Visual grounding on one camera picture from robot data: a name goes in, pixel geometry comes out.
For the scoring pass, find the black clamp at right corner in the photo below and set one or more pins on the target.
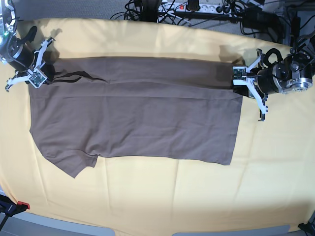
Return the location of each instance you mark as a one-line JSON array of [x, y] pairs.
[[308, 228]]

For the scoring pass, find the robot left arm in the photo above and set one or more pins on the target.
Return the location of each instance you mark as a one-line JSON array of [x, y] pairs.
[[301, 61]]

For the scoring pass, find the black table leg post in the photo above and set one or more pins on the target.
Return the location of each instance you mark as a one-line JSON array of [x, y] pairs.
[[295, 29]]

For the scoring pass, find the blue clamp with red tip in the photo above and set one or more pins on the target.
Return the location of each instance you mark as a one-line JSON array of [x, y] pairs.
[[9, 208]]

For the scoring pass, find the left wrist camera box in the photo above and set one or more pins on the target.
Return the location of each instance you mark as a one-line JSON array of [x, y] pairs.
[[239, 75]]

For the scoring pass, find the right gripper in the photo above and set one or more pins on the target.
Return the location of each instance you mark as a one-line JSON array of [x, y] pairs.
[[21, 58]]

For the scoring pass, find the black center stand post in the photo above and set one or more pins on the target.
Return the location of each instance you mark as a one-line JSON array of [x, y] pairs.
[[149, 12]]

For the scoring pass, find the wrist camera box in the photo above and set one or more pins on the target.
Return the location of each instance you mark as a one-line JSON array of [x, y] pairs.
[[239, 75], [37, 78]]

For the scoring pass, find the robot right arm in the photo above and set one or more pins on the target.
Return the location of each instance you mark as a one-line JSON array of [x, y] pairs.
[[8, 27]]

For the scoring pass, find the yellow table cloth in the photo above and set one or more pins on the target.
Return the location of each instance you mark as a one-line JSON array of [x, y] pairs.
[[270, 181]]

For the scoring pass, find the brown T-shirt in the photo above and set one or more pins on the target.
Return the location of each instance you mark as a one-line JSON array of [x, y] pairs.
[[125, 106]]

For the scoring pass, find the white power strip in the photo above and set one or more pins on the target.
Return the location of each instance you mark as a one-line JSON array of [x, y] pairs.
[[203, 9]]

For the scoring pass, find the black power adapter box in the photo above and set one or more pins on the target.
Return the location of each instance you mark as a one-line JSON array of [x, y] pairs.
[[254, 18]]

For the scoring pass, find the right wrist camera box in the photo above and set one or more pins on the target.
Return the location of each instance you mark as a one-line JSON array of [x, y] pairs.
[[37, 78]]

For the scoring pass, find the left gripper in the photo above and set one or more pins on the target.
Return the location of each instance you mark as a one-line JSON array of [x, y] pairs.
[[269, 81]]

